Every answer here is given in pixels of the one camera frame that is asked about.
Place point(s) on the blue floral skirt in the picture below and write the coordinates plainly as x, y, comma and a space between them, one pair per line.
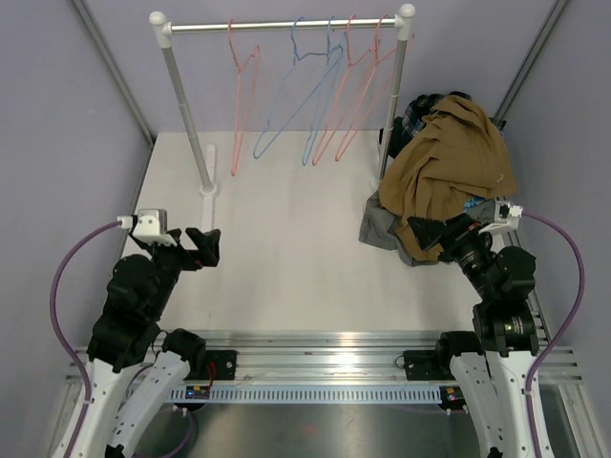
472, 202

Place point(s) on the navy white plaid skirt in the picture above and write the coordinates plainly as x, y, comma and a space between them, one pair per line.
407, 126

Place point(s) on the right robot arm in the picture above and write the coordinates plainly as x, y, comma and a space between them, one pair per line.
491, 363

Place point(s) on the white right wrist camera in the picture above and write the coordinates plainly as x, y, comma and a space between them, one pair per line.
499, 216

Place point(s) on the tan brown skirt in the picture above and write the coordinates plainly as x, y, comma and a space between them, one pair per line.
458, 155

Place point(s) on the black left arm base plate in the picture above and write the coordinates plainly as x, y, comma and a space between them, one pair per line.
220, 364

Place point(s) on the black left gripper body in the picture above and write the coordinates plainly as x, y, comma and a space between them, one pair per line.
170, 260

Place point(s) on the grey skirt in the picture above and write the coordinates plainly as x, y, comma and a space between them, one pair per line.
378, 227

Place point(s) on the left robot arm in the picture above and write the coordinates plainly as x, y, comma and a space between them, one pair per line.
137, 294

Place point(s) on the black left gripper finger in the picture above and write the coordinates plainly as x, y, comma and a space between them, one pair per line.
207, 251
171, 238

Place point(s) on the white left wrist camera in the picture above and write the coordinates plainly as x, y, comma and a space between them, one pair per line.
147, 227

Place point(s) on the metal clothes rack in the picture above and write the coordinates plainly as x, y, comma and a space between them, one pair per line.
206, 159

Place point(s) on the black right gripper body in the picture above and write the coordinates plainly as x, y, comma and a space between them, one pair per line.
469, 244

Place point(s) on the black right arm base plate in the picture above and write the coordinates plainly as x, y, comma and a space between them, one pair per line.
425, 366

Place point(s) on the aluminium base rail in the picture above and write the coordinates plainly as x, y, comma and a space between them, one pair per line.
319, 358

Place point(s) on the pink wire hanger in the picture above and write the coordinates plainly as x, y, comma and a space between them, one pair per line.
357, 77
247, 72
368, 63

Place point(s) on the white slotted cable duct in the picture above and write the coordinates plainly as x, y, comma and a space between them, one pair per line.
308, 394

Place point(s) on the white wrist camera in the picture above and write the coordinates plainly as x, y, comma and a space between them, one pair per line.
147, 227
499, 216

